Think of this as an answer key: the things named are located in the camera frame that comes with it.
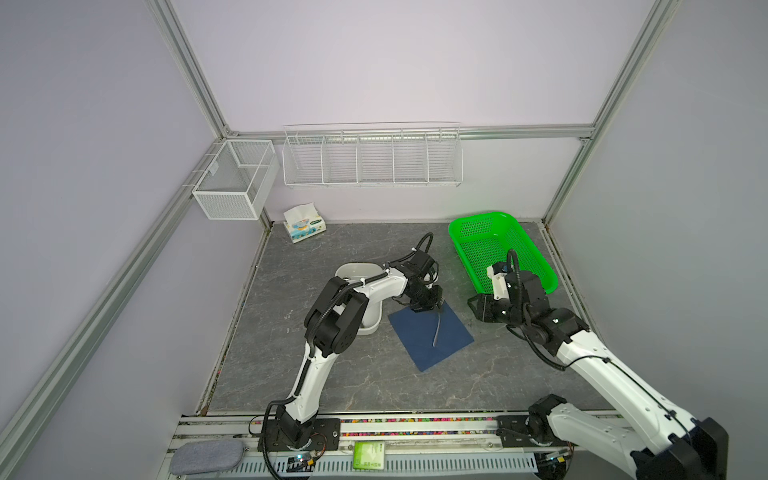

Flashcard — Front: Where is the tissue pack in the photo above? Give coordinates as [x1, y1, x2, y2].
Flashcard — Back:
[284, 203, 327, 244]

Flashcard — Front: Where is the white wire shelf rack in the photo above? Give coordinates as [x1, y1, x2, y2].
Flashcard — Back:
[282, 122, 464, 187]

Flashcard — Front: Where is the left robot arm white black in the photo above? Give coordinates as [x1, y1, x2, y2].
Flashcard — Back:
[261, 260, 442, 450]

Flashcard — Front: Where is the silver knife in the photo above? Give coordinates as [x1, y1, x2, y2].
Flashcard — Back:
[432, 304, 442, 348]

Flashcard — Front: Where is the blue paper napkin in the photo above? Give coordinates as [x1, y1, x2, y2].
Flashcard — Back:
[388, 302, 474, 372]

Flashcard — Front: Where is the green plastic basket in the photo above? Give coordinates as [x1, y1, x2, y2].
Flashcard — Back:
[449, 212, 558, 294]

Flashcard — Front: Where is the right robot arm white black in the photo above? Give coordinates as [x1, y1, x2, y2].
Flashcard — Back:
[467, 294, 729, 479]

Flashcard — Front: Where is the green small box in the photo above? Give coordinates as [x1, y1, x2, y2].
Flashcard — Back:
[352, 441, 386, 471]

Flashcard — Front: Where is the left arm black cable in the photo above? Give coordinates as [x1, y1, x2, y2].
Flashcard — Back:
[389, 232, 436, 268]

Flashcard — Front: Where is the grey cloth pad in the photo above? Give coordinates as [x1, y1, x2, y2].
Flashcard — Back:
[169, 439, 246, 476]

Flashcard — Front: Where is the white mesh box basket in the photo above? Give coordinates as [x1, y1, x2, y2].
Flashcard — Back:
[192, 139, 280, 221]

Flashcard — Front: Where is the white rectangular dish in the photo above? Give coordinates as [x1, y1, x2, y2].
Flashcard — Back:
[334, 262, 385, 337]

